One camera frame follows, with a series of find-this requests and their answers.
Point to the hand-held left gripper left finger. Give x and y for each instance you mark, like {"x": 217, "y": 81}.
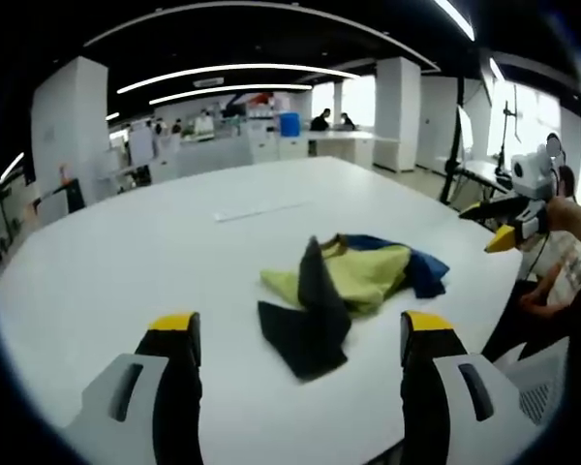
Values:
{"x": 126, "y": 387}

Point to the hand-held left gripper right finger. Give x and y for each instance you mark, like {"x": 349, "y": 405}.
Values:
{"x": 445, "y": 382}

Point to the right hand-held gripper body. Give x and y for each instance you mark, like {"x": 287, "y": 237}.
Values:
{"x": 528, "y": 172}

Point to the person's right hand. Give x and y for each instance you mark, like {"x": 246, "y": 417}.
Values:
{"x": 564, "y": 215}

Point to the black side table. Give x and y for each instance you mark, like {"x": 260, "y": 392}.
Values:
{"x": 484, "y": 173}

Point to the black clamp stand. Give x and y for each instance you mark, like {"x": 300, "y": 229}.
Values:
{"x": 507, "y": 131}

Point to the black tripod stand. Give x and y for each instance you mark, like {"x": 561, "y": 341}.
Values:
{"x": 452, "y": 155}

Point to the white mesh chair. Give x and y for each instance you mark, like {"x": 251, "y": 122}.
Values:
{"x": 537, "y": 378}

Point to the white counter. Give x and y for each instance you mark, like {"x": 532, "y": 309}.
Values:
{"x": 348, "y": 143}

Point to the ceiling light strip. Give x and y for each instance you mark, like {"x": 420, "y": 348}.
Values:
{"x": 457, "y": 17}
{"x": 232, "y": 90}
{"x": 232, "y": 70}

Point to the black orange cart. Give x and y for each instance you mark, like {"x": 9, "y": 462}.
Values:
{"x": 71, "y": 195}

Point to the blue barrel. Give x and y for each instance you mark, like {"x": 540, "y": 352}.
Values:
{"x": 289, "y": 124}

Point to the white board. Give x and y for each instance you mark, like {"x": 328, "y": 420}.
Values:
{"x": 141, "y": 144}

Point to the white cabinet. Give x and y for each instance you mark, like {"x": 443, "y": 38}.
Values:
{"x": 262, "y": 143}

